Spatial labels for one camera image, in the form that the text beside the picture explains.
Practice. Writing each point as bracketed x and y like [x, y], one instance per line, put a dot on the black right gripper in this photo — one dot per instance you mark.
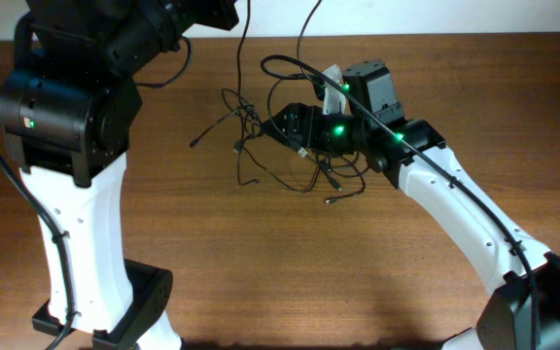
[312, 131]

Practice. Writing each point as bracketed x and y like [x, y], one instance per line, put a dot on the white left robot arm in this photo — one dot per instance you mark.
[66, 111]

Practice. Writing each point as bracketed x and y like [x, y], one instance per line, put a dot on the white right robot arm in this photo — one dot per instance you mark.
[359, 112]

